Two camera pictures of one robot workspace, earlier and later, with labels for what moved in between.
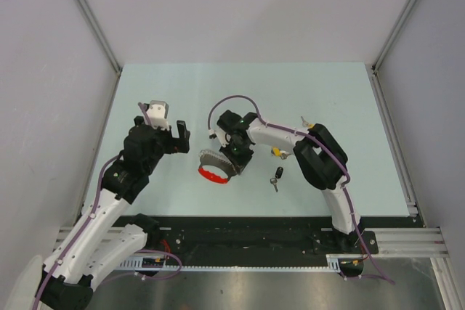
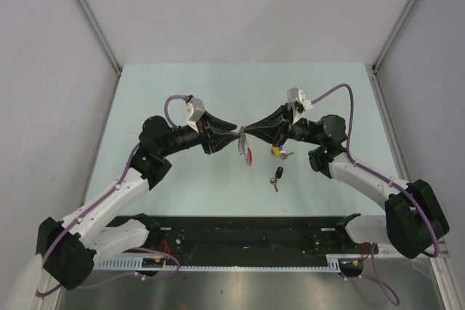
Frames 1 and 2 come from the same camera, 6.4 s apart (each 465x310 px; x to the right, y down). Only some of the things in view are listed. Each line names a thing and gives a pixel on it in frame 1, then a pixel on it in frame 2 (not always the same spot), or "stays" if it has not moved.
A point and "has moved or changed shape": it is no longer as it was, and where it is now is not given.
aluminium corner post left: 89,15 stays
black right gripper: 240,162 -> 274,128
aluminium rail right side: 394,143 stays
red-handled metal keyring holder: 217,160 has moved or changed shape
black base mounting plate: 262,235 stays
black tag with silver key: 278,175 stays
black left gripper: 176,144 -> 213,138
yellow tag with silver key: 277,152 stays
